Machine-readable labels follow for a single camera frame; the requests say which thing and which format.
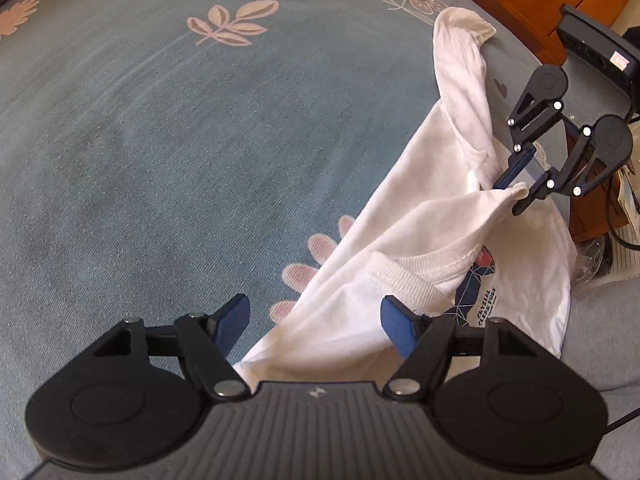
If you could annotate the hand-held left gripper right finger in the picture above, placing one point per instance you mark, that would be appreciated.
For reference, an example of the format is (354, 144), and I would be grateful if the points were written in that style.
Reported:
(397, 325)

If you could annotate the white printed long-sleeve shirt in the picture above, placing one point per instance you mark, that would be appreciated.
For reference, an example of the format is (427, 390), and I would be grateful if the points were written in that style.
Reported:
(450, 230)

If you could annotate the blue floral bed sheet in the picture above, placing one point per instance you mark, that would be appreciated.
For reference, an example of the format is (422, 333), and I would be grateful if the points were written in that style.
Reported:
(150, 135)

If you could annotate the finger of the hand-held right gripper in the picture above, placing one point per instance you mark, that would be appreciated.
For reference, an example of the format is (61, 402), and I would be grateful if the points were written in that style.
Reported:
(570, 180)
(512, 170)

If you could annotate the black plastic bag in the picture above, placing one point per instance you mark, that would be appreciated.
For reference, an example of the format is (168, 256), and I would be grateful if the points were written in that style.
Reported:
(595, 257)

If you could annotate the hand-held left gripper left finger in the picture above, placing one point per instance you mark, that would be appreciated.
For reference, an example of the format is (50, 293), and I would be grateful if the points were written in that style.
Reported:
(232, 317)

